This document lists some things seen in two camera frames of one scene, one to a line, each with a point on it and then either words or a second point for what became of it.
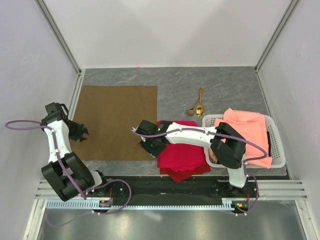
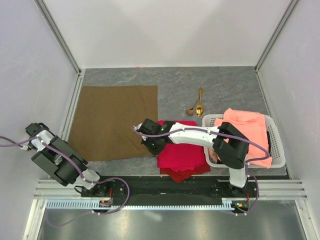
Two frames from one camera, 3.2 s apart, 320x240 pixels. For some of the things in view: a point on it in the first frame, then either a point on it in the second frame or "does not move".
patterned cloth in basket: x=212 y=157 does not move
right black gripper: x=153 y=153 does not move
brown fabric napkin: x=108 y=112 does not move
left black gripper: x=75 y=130 to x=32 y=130
